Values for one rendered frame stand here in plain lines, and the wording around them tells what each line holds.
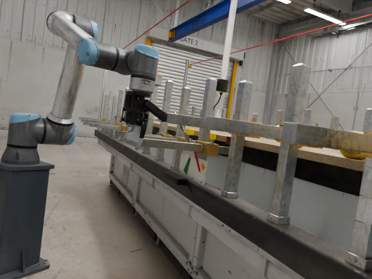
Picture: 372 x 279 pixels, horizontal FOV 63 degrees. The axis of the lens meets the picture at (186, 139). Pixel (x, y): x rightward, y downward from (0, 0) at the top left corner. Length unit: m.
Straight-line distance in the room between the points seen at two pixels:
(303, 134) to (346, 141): 0.09
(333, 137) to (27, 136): 1.58
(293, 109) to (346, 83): 9.10
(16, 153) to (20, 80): 7.35
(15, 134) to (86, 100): 7.41
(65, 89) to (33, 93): 7.33
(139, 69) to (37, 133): 0.90
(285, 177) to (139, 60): 0.63
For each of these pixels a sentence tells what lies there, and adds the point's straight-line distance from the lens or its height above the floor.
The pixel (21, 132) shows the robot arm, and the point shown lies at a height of 0.77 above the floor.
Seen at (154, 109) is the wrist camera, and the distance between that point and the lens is 1.13.
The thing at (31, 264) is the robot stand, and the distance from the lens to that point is 2.05.
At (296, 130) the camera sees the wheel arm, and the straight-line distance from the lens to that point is 0.47.
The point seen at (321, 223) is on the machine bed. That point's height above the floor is 0.68.
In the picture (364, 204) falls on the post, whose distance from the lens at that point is 0.72.
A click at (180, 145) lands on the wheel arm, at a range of 1.19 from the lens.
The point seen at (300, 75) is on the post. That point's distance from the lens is 0.88.
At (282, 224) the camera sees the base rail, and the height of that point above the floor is 0.70.
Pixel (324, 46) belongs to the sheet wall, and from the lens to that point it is 10.83.
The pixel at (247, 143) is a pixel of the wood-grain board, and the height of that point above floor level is 0.89.
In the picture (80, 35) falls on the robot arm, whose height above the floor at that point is 1.22.
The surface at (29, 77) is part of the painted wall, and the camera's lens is 9.15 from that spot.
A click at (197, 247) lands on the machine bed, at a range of 1.76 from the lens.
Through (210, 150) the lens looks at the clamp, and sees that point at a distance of 1.21.
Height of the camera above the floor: 0.94
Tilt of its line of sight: 3 degrees down
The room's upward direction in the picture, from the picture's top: 8 degrees clockwise
